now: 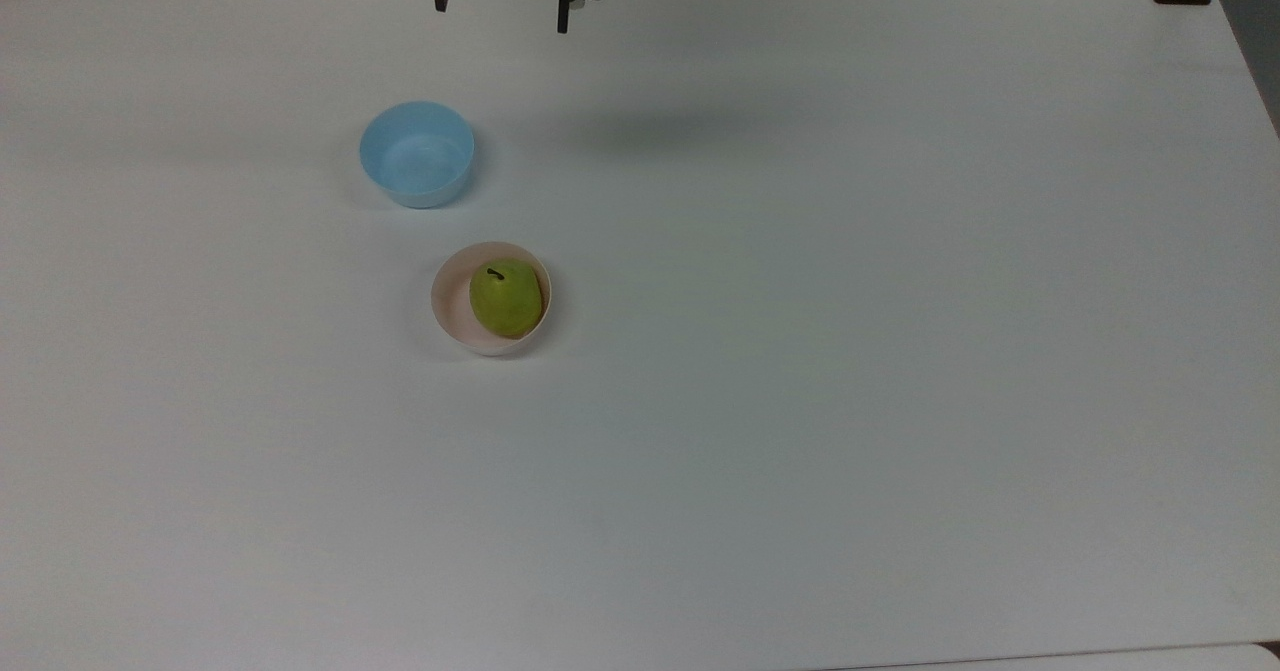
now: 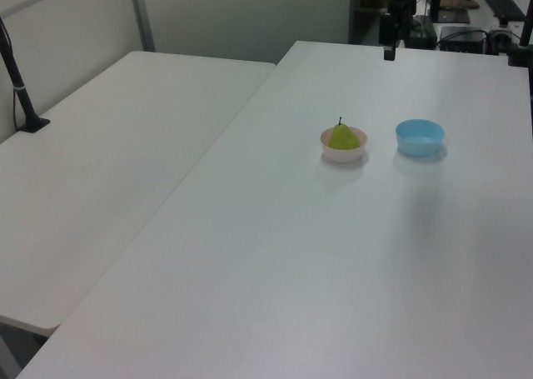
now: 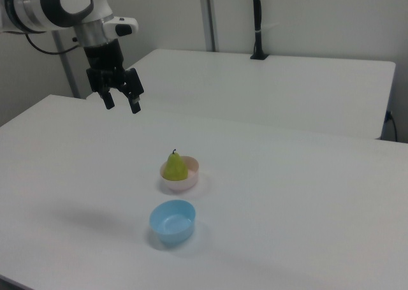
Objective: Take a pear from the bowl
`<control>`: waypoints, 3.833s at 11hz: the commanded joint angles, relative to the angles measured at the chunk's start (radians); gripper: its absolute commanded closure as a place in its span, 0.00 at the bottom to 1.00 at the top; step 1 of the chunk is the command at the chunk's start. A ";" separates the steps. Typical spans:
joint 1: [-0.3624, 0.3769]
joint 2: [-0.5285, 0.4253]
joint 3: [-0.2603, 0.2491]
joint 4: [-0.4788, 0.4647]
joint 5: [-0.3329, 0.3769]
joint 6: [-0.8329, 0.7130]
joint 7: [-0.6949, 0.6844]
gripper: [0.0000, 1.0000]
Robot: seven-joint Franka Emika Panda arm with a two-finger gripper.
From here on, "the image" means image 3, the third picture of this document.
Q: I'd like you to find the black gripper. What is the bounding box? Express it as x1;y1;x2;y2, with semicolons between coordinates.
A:
84;40;145;114

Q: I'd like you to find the green pear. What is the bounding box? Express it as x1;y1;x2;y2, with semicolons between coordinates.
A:
163;149;188;182

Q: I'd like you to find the pink plastic bowl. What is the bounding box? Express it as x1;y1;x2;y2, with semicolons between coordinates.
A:
159;156;201;194

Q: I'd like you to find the blue plastic bowl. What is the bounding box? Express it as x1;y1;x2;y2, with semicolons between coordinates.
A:
149;199;196;247

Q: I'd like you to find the black pole with clamp base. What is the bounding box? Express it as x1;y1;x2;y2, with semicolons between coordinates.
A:
250;0;269;61

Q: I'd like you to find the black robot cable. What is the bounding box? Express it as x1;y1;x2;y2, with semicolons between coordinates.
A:
24;31;80;55

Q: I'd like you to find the grey metal frame post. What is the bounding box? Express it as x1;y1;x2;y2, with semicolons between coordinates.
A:
197;0;221;52

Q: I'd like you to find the black power cable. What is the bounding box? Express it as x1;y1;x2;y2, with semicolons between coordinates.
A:
385;110;399;141

